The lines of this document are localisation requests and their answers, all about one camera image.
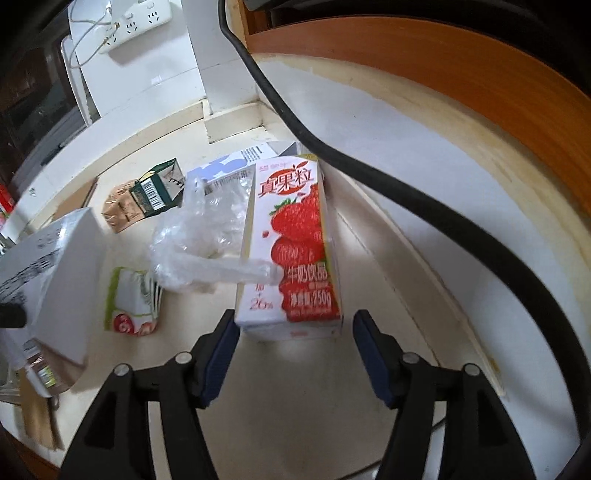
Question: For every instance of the red packet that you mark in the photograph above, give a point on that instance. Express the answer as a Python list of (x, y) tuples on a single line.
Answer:
[(5, 201)]

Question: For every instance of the silver and pink snack bag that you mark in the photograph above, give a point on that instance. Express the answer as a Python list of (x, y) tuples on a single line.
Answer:
[(44, 369)]

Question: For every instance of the brown cardboard box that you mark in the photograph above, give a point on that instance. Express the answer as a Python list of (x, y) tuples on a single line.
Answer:
[(37, 415)]

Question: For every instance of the white power strip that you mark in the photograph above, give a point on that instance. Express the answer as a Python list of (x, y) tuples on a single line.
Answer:
[(138, 23)]

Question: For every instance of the green and brown drink carton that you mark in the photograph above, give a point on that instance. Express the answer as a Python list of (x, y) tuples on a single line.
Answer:
[(152, 189)]

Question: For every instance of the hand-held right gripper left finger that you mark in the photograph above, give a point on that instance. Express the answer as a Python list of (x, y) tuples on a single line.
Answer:
[(221, 355)]

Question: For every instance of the green and white snack packet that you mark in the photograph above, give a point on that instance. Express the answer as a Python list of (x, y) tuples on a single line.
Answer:
[(129, 300)]

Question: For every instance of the white box with blue print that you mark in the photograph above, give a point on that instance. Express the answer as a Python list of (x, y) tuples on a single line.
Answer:
[(226, 166)]

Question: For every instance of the rolled translucent plastic wrapper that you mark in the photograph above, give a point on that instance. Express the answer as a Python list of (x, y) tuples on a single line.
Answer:
[(231, 272)]

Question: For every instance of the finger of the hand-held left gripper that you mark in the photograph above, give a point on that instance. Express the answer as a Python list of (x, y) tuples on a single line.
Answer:
[(11, 315)]

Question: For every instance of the strawberry milk carton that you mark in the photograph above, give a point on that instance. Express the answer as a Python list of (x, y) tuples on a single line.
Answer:
[(295, 221)]

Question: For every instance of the clear plastic bag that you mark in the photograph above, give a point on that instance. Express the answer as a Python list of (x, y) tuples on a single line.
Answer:
[(203, 226)]

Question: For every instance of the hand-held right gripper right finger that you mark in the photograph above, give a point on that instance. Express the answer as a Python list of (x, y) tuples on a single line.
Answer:
[(374, 360)]

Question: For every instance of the white paper box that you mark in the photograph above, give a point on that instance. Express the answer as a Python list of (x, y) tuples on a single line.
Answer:
[(69, 286)]

